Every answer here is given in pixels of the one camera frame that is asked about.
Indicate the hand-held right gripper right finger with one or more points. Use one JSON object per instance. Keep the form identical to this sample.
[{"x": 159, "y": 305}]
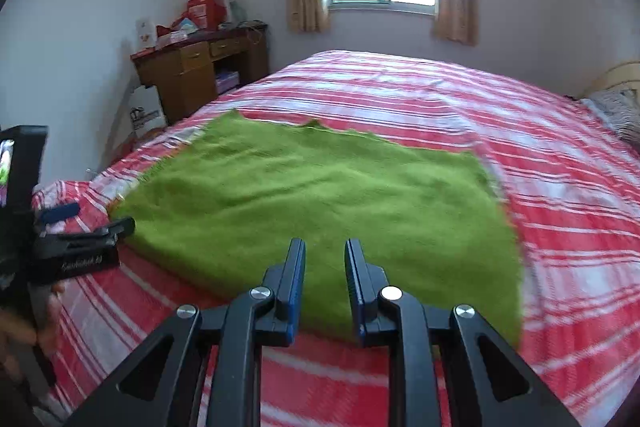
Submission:
[{"x": 352, "y": 272}]

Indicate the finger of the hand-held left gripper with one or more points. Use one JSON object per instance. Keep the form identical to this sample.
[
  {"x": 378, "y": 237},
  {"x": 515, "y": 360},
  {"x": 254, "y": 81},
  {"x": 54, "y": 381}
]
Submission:
[
  {"x": 60, "y": 213},
  {"x": 115, "y": 227}
]

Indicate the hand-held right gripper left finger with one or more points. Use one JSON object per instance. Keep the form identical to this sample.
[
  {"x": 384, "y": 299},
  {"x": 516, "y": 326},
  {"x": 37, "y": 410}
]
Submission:
[{"x": 298, "y": 272}]

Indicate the green striped knit sweater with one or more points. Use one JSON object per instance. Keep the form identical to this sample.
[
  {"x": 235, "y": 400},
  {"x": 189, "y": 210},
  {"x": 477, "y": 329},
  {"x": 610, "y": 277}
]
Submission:
[{"x": 300, "y": 187}]

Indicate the person's left hand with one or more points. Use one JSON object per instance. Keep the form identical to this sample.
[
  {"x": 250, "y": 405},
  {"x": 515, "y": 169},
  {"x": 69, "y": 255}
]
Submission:
[{"x": 50, "y": 322}]

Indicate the white printed paper bag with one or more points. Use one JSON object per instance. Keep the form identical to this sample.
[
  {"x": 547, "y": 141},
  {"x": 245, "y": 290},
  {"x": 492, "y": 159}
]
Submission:
[{"x": 147, "y": 112}]

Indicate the brown wooden desk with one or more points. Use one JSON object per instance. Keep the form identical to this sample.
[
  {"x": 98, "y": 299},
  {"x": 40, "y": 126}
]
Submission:
[{"x": 185, "y": 87}]

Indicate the stack of books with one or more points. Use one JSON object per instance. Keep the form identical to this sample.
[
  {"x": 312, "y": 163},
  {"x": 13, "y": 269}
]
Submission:
[{"x": 227, "y": 82}]

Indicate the white flat box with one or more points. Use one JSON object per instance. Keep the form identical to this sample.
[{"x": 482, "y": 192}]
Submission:
[{"x": 172, "y": 39}]

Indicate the white greeting card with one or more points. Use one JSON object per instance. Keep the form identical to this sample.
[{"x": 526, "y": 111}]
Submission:
[{"x": 146, "y": 32}]

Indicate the red plaid bed blanket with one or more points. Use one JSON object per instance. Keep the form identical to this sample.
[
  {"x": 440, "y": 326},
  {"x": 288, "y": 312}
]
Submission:
[{"x": 550, "y": 207}]

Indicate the light blue box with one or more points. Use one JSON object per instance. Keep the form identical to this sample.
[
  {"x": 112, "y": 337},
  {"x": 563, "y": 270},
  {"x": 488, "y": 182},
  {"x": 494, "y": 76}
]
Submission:
[{"x": 185, "y": 25}]

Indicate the red gift box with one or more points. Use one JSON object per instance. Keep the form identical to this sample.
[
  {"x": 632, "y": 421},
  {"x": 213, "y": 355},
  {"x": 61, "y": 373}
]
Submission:
[{"x": 202, "y": 12}]

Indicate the patterned pillow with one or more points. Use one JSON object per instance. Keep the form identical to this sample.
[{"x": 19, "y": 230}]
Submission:
[{"x": 620, "y": 107}]

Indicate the light wooden headboard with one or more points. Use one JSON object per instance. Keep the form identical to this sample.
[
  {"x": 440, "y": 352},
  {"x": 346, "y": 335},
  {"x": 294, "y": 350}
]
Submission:
[{"x": 620, "y": 74}]

